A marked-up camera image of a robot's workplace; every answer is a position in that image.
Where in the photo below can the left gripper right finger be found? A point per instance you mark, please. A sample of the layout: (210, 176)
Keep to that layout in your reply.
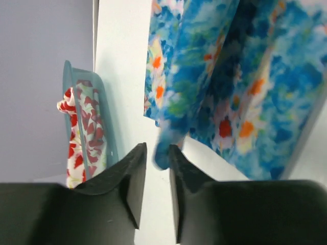
(207, 211)

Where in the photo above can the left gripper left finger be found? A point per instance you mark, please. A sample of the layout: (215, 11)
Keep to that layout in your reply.
(105, 209)

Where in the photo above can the blue floral skirt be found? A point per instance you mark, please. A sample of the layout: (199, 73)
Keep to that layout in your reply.
(241, 77)

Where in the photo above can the teal plastic bin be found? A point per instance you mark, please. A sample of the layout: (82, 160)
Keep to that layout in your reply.
(70, 77)

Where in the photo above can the red poppy white skirt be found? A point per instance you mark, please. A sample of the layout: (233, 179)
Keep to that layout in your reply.
(87, 143)

